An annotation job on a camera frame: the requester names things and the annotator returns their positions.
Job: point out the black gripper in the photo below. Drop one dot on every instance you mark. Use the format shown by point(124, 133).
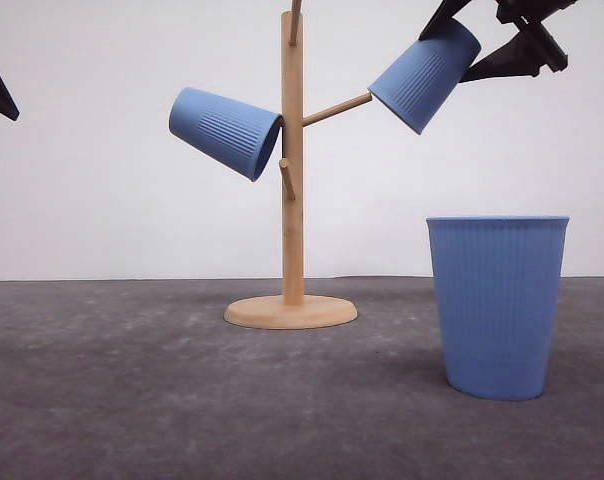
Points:
point(532, 48)

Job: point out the wooden mug tree stand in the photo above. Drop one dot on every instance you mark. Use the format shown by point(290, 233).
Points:
point(294, 309)

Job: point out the blue ribbed cup front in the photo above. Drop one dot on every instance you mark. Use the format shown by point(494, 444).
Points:
point(498, 278)

